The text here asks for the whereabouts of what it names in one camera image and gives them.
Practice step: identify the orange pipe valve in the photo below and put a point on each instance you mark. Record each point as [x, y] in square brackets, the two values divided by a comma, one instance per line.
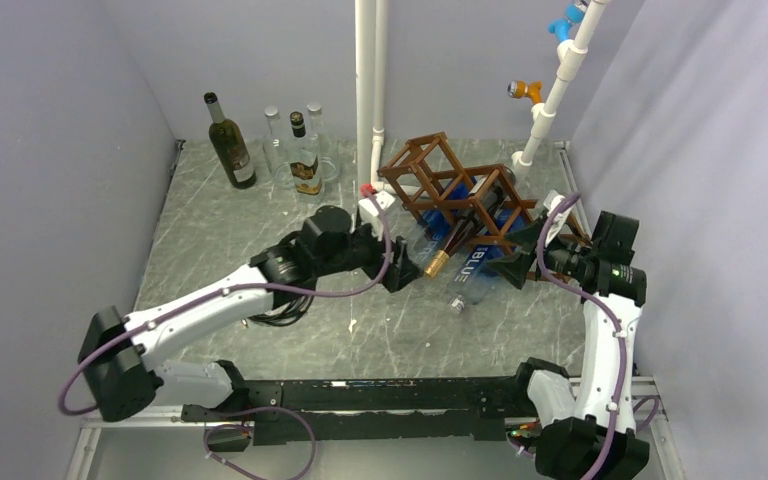
[518, 89]

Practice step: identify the blue pipe valve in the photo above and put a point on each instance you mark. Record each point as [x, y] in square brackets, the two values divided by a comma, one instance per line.
[573, 15]

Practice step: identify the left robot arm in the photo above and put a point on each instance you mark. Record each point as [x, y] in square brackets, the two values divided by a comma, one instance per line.
[126, 359]

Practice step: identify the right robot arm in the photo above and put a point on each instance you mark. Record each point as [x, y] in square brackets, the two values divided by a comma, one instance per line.
[590, 433]

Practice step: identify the brown wooden wine rack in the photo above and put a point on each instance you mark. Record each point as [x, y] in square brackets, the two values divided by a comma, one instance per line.
[427, 175]

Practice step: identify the brown bottle gold foil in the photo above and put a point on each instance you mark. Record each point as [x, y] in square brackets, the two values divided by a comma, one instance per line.
[467, 224]

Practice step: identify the small dark bottle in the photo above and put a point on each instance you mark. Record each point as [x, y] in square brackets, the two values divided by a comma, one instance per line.
[304, 161]

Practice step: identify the clear blue-label bottle left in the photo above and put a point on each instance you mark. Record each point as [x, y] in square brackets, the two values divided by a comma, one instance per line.
[427, 236]

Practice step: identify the clear bottle dark label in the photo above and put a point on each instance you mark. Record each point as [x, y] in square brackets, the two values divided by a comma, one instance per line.
[330, 163]

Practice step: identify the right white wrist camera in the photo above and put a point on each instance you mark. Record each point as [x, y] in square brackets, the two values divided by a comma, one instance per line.
[558, 208]

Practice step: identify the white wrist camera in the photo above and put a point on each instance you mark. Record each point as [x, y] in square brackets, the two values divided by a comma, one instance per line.
[558, 208]
[372, 207]

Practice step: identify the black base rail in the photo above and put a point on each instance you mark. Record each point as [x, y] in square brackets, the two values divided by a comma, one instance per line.
[283, 411]

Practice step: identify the clear blue-label bottle right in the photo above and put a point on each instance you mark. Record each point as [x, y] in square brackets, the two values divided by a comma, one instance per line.
[473, 280]

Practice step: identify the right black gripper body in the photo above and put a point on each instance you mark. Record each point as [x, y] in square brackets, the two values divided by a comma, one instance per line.
[564, 257]

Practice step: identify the dark green wine bottle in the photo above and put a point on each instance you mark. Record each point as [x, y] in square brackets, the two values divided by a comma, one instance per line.
[229, 145]

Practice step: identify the white angled pvc pipe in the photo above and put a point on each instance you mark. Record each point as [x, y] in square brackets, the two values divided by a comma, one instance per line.
[571, 54]

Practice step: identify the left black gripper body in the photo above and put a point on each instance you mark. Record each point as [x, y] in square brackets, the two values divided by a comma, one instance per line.
[369, 252]

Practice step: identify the white vertical pvc pipe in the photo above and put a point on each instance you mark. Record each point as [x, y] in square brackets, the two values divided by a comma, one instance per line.
[371, 19]

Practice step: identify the clear bottle with cork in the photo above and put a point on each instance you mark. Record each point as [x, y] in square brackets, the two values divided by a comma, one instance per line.
[276, 150]

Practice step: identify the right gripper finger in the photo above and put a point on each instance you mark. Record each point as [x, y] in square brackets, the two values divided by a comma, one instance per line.
[526, 238]
[515, 269]

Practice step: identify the clear blue-label bottle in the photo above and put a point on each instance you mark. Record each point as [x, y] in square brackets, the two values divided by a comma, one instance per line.
[473, 280]
[427, 236]

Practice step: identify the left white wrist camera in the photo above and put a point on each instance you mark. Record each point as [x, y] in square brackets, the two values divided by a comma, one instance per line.
[372, 207]

